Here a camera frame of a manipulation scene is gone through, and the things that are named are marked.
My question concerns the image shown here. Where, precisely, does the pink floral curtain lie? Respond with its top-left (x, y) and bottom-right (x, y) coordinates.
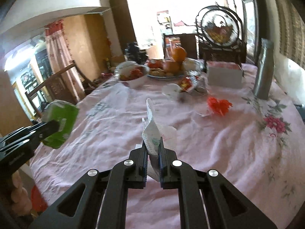
top-left (45, 20), bottom-right (85, 103)

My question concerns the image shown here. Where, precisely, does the glass cup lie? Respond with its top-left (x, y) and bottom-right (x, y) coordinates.
top-left (182, 58), bottom-right (202, 77)

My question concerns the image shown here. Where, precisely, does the green snack packet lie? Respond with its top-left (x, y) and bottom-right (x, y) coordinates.
top-left (42, 100), bottom-right (79, 149)

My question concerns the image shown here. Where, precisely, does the clear plastic cup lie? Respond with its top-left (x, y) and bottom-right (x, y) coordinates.
top-left (194, 103), bottom-right (213, 117)

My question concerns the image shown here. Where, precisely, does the red foil snack wrapper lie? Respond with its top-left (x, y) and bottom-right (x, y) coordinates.
top-left (179, 76), bottom-right (208, 94)

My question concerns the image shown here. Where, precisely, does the person's left hand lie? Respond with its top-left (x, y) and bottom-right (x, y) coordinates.
top-left (11, 171), bottom-right (32, 217)

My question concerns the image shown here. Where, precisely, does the orange plastic netting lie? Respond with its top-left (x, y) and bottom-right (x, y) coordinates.
top-left (207, 97), bottom-right (233, 116)

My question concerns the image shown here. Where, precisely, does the black jar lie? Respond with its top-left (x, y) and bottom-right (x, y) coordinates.
top-left (124, 42), bottom-right (148, 65)

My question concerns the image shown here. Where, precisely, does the lower orange fruit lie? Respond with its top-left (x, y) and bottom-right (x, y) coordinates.
top-left (162, 60), bottom-right (180, 74)

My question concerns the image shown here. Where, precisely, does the white tissue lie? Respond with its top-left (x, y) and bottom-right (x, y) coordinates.
top-left (142, 98), bottom-right (177, 182)

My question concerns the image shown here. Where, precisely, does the red plastic trash basket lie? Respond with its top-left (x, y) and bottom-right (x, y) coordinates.
top-left (30, 185), bottom-right (48, 212)

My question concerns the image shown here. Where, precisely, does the stainless steel bottle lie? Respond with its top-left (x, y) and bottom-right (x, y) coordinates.
top-left (253, 38), bottom-right (275, 100)

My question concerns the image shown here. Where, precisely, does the top orange fruit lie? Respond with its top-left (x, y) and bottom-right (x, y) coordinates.
top-left (172, 47), bottom-right (187, 63)

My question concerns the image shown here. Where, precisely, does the pink floral tablecloth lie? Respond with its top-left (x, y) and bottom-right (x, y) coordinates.
top-left (30, 64), bottom-right (304, 228)

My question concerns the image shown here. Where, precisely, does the orange fruit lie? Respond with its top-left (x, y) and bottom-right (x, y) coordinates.
top-left (172, 47), bottom-right (187, 63)
top-left (162, 60), bottom-right (180, 74)

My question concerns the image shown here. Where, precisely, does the framed embroidery basket screen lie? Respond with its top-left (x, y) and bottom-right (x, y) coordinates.
top-left (195, 5), bottom-right (246, 65)

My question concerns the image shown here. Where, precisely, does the beige window curtain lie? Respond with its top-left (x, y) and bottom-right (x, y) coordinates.
top-left (275, 0), bottom-right (304, 68)

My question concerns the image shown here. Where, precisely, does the wooden armchair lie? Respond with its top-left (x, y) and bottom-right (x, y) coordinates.
top-left (25, 60), bottom-right (98, 118)

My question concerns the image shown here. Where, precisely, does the silver fruit plate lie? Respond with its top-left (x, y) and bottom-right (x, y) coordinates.
top-left (146, 57), bottom-right (204, 80)

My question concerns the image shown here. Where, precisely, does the white bowl with fruit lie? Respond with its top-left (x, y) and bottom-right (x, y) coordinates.
top-left (114, 61), bottom-right (150, 89)

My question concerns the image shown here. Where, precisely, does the white rectangular box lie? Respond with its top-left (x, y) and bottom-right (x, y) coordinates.
top-left (207, 61), bottom-right (243, 89)

